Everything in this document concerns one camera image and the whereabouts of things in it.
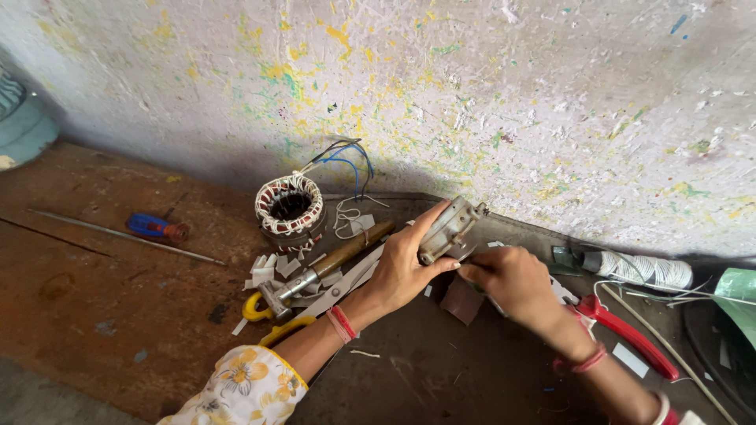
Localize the person's right hand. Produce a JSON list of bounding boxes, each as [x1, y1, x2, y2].
[[459, 246, 572, 341]]

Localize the person's left hand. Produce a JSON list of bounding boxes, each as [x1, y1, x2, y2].
[[353, 201, 461, 333]]

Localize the grey metal motor housing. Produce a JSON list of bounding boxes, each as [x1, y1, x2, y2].
[[417, 196, 490, 266]]

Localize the brown sandpaper piece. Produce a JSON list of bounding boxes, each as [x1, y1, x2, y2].
[[439, 276, 486, 327]]

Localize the red thread wristband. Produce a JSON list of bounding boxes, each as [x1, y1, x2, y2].
[[552, 341, 608, 376], [326, 305, 359, 345]]

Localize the spool of white thread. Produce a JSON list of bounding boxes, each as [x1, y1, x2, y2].
[[580, 251, 694, 292]]

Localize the white paper strip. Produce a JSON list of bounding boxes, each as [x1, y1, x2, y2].
[[612, 342, 650, 379]]

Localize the copper wound motor stator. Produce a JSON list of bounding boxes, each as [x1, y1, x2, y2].
[[254, 172, 327, 251]]

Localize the pile of white paper scraps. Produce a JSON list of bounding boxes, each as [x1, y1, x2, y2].
[[232, 247, 346, 337]]

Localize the thin white stick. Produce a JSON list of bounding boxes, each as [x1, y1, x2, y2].
[[599, 283, 739, 425]]

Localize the white bangle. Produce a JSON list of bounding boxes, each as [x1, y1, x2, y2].
[[650, 391, 672, 425]]

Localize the floral white yellow sleeve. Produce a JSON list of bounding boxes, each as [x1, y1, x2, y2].
[[156, 345, 309, 425]]

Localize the green plastic sheet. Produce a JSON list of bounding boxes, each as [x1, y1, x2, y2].
[[713, 267, 756, 350]]

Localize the long thin metal rod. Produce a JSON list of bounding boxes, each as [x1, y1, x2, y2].
[[28, 208, 227, 266]]

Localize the teal motor casing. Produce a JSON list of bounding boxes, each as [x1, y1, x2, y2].
[[0, 62, 60, 172]]

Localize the small green metal bracket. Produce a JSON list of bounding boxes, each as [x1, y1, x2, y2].
[[552, 246, 586, 277]]

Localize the white string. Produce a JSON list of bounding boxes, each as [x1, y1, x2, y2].
[[332, 195, 391, 240]]

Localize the wooden handled hammer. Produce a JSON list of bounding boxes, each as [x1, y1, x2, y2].
[[260, 220, 397, 321]]

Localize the red handled pliers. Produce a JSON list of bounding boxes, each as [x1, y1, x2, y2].
[[564, 294, 681, 381]]

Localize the blue and black stator wires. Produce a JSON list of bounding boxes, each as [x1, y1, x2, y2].
[[300, 139, 375, 201]]

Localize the yellow handled scissors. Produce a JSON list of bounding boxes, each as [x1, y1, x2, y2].
[[241, 245, 386, 348]]

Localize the blue handled screwdriver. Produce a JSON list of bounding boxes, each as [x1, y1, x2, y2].
[[126, 213, 190, 243]]

